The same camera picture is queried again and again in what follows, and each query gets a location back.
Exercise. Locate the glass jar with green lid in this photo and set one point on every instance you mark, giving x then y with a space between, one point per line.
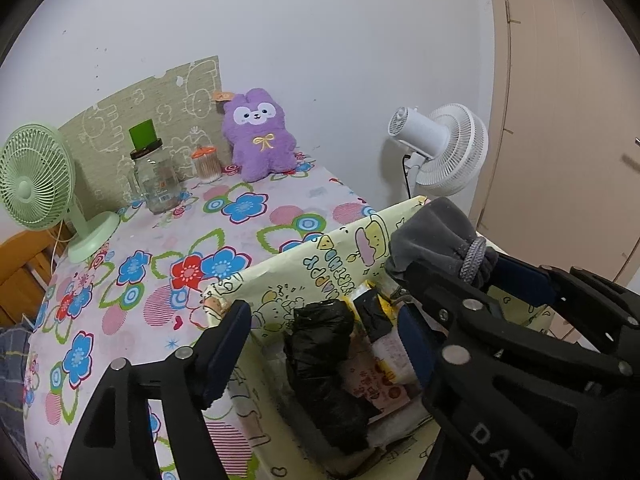
155 185

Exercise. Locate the cotton swab container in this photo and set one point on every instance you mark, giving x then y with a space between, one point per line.
207 167

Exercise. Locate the floral tablecloth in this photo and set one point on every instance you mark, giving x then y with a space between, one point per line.
150 320

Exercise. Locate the grey sock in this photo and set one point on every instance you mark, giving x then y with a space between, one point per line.
435 230

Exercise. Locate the grey plaid pillow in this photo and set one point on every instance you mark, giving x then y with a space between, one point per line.
12 375

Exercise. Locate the beige door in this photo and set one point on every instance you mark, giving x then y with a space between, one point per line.
565 110

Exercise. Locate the yellow cartoon tissue packet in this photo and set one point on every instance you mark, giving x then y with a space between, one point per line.
392 352

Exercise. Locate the white standing fan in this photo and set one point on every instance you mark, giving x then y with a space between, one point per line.
450 145

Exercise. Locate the purple plush bunny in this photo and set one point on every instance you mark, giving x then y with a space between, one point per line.
257 140

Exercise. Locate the green desk fan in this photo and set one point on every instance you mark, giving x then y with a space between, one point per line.
30 175

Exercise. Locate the green patterned board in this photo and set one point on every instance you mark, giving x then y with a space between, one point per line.
150 95

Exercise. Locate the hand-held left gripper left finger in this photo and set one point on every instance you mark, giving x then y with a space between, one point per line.
227 350

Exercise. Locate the pink printed packet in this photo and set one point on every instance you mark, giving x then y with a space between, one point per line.
370 385

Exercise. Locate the wooden headboard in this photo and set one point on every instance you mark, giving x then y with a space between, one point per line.
20 270

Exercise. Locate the yellow cartoon storage box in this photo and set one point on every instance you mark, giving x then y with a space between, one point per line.
310 260

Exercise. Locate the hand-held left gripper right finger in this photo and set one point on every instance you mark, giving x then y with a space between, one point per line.
412 355

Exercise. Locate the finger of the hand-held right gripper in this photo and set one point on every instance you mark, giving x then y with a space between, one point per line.
525 280
440 290

